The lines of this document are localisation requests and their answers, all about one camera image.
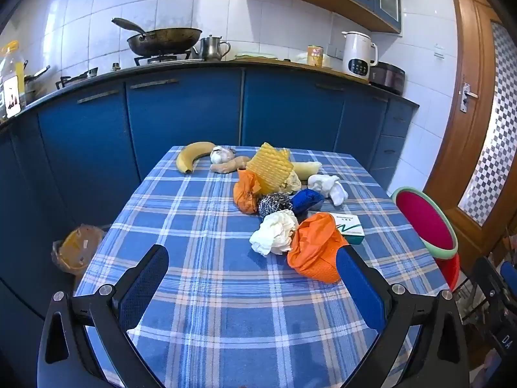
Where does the wooden door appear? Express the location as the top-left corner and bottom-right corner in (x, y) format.
(422, 0), (517, 275)

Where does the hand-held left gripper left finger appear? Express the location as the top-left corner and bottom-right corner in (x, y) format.
(37, 244), (169, 388)

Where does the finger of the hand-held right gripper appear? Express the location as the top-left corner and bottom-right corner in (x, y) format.
(500, 261), (517, 297)
(472, 256), (510, 332)

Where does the yellow knitted dishcloth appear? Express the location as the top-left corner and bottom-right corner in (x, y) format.
(246, 142), (295, 197)

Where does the ginger root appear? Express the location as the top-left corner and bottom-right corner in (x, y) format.
(209, 156), (252, 174)

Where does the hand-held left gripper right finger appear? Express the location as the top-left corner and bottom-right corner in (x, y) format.
(336, 246), (471, 388)

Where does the metal teapot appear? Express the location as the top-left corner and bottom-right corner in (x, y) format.
(193, 35), (231, 61)

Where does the green cutting board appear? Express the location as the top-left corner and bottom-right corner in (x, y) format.
(234, 52), (279, 62)

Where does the steel wool scrubber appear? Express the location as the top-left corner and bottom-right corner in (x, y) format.
(258, 193), (293, 219)

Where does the white tissue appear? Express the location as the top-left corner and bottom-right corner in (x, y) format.
(308, 174), (348, 206)
(249, 209), (300, 256)

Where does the pale peeled vegetable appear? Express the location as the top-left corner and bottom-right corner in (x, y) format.
(279, 161), (323, 194)

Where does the cooking oil bottle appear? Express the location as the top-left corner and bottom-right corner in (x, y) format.
(0, 41), (27, 119)

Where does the large orange plastic bag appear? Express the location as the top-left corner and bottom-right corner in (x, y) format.
(287, 212), (350, 284)

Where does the white electric kettle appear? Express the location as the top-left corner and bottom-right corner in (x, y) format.
(342, 31), (379, 84)

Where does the blue kitchen base cabinet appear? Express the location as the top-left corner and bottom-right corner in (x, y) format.
(0, 59), (421, 332)

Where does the plastic bag with orange contents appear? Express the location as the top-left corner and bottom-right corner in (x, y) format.
(51, 224), (106, 276)

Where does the blue scouring pad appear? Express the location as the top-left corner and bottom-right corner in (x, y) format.
(291, 189), (325, 217)

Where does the red bin with green rim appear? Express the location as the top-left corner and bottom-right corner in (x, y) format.
(391, 187), (460, 292)

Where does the black wok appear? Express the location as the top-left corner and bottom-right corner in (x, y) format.
(112, 18), (203, 57)

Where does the white and green box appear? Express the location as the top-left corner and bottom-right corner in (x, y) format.
(327, 212), (364, 245)

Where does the blue plaid tablecloth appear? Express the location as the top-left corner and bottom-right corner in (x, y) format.
(75, 145), (447, 388)

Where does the dark rice cooker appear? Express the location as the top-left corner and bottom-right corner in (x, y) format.
(368, 62), (406, 95)

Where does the yellow banana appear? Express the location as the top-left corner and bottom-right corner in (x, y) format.
(176, 142), (216, 175)

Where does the garlic bulb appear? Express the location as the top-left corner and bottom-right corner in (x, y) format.
(210, 146), (235, 163)

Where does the metal door handle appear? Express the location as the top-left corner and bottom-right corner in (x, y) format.
(459, 83), (479, 114)

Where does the gas stove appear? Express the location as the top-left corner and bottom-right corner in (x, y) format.
(134, 50), (205, 66)

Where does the small orange plastic bag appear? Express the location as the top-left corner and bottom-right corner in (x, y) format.
(233, 168), (263, 213)

